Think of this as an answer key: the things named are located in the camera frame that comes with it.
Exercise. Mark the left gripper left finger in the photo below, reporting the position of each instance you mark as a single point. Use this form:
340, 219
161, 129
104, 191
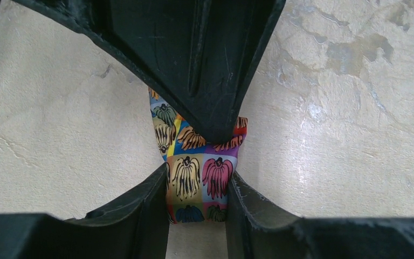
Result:
114, 230

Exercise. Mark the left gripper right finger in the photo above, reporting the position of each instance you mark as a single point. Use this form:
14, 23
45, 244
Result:
258, 228

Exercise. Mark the colourful patterned tie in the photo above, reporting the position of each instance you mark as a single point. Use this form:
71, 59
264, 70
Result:
198, 171

